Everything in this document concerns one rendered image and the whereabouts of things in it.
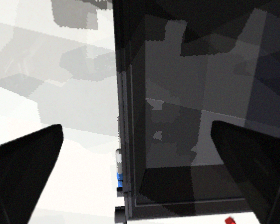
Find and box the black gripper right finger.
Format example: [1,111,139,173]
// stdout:
[211,120,280,224]

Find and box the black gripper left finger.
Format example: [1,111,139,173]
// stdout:
[0,124,64,224]

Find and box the blue plastic tray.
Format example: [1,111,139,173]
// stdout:
[117,173,123,187]

